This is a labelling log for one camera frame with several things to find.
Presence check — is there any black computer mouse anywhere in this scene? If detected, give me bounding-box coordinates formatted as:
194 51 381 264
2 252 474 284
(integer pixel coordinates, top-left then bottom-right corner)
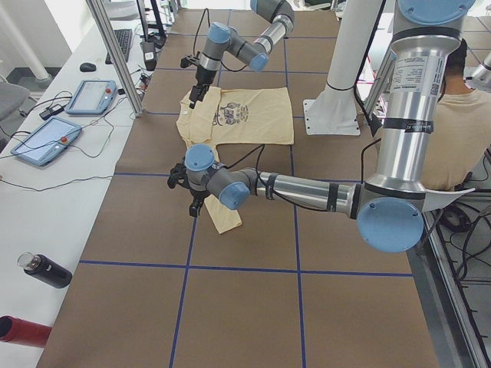
79 62 97 73

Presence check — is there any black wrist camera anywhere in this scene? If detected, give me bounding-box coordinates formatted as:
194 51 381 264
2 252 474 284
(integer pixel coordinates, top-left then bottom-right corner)
180 51 200 69
167 163 190 189

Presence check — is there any blue teach pendant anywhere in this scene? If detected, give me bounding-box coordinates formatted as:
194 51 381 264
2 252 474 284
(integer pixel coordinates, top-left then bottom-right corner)
64 80 117 115
11 117 82 167

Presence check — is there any black water bottle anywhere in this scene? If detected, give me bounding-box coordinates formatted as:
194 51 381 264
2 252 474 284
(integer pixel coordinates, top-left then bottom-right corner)
17 252 72 288

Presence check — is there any black power adapter box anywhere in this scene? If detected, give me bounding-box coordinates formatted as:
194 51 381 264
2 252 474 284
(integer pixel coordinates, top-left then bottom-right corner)
140 41 157 71

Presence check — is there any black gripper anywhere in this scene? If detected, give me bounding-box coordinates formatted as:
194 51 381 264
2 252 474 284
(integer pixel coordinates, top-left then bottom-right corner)
189 67 215 109
189 189 209 218

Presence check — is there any red water bottle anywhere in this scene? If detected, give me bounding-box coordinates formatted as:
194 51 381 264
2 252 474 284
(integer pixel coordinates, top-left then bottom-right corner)
1 316 52 348

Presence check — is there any aluminium frame post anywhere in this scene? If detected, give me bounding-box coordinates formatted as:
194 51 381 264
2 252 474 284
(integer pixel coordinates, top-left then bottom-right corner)
86 0 143 117

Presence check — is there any seated person in beige shirt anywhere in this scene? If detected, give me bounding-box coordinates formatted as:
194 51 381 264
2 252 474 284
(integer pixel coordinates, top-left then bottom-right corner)
421 39 490 191

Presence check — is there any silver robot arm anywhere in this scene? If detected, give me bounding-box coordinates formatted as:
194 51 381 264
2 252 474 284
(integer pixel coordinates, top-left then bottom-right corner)
180 1 295 108
180 1 475 252

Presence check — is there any black keyboard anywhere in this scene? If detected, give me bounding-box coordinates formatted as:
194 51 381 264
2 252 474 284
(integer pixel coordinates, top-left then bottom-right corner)
114 28 133 62

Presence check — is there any near blue teach pendant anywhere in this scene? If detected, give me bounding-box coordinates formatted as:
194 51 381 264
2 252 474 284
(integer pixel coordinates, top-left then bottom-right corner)
11 117 82 167

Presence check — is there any far blue teach pendant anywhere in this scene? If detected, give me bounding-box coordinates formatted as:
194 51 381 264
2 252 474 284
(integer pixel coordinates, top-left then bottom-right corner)
64 80 117 115

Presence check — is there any cream yellow long-sleeve shirt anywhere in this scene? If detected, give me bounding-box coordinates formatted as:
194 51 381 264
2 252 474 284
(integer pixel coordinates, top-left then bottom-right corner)
176 87 294 233

